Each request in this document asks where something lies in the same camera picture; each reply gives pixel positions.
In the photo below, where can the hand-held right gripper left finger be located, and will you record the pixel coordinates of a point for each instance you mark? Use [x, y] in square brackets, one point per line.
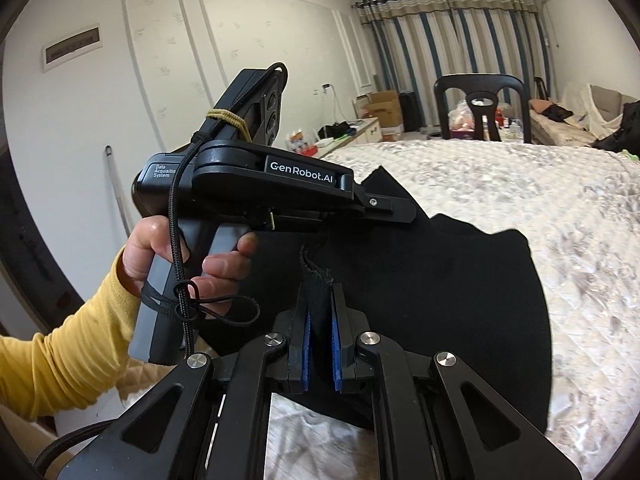
[304, 355]

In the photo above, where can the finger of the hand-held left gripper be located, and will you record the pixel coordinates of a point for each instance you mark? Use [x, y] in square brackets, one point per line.
[390, 207]

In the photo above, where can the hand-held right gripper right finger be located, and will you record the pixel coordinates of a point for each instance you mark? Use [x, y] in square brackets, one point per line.
[336, 355]

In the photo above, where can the black pants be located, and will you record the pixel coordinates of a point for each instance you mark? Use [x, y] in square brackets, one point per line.
[450, 310]

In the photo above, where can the person's left forearm yellow sleeve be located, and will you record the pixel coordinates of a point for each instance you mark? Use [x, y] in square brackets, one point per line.
[60, 360]

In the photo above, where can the person's left hand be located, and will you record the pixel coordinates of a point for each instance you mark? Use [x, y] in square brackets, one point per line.
[145, 250]

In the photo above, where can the white side cabinet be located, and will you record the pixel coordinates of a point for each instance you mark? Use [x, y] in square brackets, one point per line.
[367, 132]

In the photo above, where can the black cloth on cabinet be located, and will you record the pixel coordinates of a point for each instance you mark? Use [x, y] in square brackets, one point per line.
[340, 129]

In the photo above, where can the cardboard box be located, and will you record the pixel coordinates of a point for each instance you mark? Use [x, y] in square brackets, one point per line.
[385, 110]

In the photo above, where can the black suitcase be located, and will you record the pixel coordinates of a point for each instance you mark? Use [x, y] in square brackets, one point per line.
[410, 110]

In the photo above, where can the white plastic bag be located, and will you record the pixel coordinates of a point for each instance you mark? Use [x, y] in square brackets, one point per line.
[462, 120]

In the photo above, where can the grey pole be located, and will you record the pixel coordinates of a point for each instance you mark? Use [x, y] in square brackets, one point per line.
[116, 195]

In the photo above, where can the dark wooden chair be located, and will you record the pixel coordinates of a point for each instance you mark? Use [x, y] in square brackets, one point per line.
[445, 90]

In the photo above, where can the striped curtain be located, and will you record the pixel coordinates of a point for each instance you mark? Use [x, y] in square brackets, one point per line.
[425, 45]

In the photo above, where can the grey sofa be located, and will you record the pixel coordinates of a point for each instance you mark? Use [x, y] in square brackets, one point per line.
[550, 130]

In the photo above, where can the quilted floral table cover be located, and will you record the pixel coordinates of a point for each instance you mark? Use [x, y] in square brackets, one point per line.
[575, 260]

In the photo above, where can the white cloth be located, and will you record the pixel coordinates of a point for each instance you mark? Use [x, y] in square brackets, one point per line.
[590, 105]

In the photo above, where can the black clothes pile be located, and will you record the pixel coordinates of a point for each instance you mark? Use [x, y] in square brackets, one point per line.
[622, 132]

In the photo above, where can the wall socket with charger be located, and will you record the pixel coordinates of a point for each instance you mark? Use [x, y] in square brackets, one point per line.
[324, 89]

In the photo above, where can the white wall panel box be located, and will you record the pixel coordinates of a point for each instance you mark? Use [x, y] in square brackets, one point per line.
[70, 47]

